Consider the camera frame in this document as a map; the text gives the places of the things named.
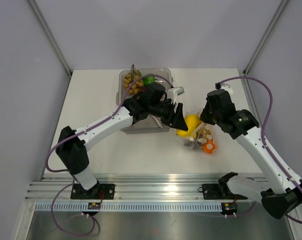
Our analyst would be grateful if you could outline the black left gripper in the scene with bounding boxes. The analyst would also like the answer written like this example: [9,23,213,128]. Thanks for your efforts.
[148,100,188,131]

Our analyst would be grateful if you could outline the clear dotted zip top bag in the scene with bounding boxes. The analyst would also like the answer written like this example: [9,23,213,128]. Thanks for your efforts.
[175,108,218,155]

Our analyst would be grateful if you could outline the orange fruit toy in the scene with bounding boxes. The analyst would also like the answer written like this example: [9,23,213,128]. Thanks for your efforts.
[202,140,218,155]

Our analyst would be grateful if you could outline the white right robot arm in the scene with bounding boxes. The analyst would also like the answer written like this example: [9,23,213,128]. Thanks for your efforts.
[200,89,302,219]

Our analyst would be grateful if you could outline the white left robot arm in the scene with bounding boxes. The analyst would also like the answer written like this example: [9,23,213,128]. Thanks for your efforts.
[55,83,188,199]

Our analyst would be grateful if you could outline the clear plastic food tray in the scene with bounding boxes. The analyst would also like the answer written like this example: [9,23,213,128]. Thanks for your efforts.
[115,67,178,135]

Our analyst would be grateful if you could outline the green scallion toy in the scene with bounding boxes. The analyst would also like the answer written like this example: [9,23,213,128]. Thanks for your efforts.
[152,116,167,129]

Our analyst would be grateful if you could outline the red lobster toy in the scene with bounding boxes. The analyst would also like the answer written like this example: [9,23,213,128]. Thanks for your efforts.
[137,90,167,104]

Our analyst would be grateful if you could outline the green bell pepper toy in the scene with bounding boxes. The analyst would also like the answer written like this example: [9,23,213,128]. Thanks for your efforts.
[142,76,156,86]

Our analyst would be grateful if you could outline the green grape bunch toy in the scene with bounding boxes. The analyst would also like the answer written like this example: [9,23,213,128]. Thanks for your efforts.
[122,64,144,96]

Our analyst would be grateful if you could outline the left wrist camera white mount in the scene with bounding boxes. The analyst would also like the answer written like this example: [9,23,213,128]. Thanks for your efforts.
[166,86,185,105]

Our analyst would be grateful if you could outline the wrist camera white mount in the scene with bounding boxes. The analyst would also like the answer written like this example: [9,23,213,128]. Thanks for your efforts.
[166,86,185,105]
[221,84,234,95]

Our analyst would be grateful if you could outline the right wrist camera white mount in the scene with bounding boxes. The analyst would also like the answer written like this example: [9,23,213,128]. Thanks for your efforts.
[221,84,234,95]

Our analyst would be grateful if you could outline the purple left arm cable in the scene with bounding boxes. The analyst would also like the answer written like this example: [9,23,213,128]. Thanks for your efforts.
[45,73,174,237]

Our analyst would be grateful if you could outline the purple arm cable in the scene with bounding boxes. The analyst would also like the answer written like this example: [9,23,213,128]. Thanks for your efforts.
[45,73,174,237]
[214,76,302,225]

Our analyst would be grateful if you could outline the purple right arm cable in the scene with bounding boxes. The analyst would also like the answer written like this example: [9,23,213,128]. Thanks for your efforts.
[214,76,302,225]

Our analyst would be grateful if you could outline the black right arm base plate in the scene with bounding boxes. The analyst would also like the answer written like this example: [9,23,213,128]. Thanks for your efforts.
[197,172,248,200]

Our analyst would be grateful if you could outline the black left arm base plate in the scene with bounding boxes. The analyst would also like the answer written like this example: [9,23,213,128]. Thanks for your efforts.
[70,183,116,200]

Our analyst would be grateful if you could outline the right aluminium frame post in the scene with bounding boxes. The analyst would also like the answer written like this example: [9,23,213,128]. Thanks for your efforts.
[243,0,291,76]

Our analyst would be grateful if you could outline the aluminium frame post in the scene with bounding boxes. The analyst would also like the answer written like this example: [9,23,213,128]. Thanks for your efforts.
[26,0,73,79]
[243,0,291,76]

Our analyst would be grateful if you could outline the aluminium mounting rail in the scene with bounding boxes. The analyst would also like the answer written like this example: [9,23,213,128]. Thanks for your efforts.
[24,173,297,203]

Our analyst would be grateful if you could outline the white slotted cable duct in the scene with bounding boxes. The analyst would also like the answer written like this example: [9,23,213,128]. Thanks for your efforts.
[35,201,222,213]

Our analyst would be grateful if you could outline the left aluminium frame post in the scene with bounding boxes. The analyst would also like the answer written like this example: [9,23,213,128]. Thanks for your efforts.
[26,0,73,79]

